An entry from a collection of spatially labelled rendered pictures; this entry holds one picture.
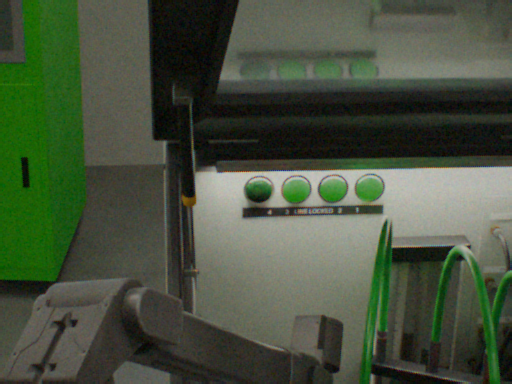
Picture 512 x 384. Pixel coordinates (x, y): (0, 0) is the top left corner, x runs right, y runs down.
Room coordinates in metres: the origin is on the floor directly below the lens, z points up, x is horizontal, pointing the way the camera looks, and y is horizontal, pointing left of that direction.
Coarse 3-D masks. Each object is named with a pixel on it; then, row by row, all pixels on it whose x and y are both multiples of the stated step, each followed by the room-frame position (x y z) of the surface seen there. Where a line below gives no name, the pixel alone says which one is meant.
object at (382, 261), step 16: (384, 224) 1.35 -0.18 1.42; (384, 240) 1.31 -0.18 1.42; (384, 256) 1.29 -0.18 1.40; (384, 272) 1.49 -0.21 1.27; (384, 288) 1.50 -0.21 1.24; (368, 304) 1.22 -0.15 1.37; (384, 304) 1.50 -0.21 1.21; (368, 320) 1.20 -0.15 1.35; (384, 320) 1.50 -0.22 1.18; (368, 336) 1.18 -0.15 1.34; (384, 336) 1.50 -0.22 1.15; (368, 352) 1.17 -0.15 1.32; (368, 368) 1.16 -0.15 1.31
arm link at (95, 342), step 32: (64, 288) 0.78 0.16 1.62; (96, 288) 0.76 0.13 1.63; (128, 288) 0.76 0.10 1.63; (32, 320) 0.75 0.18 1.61; (64, 320) 0.74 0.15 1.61; (96, 320) 0.72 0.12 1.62; (32, 352) 0.71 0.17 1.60; (64, 352) 0.70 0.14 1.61; (96, 352) 0.70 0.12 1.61; (128, 352) 0.74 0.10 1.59
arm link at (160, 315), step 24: (144, 288) 0.76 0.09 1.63; (144, 312) 0.75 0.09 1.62; (168, 312) 0.77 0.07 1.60; (144, 336) 0.75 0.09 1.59; (168, 336) 0.76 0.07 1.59; (192, 336) 0.85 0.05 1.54; (216, 336) 0.88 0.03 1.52; (240, 336) 0.92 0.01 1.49; (144, 360) 0.80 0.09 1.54; (168, 360) 0.81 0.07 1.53; (192, 360) 0.83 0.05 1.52; (216, 360) 0.87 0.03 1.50; (240, 360) 0.91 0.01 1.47; (264, 360) 0.95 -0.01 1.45; (288, 360) 0.98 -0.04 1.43; (312, 360) 1.02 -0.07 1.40
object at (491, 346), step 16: (448, 256) 1.43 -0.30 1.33; (464, 256) 1.36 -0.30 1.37; (448, 272) 1.45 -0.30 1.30; (480, 272) 1.31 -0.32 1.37; (480, 288) 1.29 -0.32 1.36; (480, 304) 1.27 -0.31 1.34; (432, 336) 1.48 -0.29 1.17; (432, 352) 1.47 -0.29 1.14; (496, 352) 1.21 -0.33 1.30; (432, 368) 1.47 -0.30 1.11; (496, 368) 1.20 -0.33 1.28
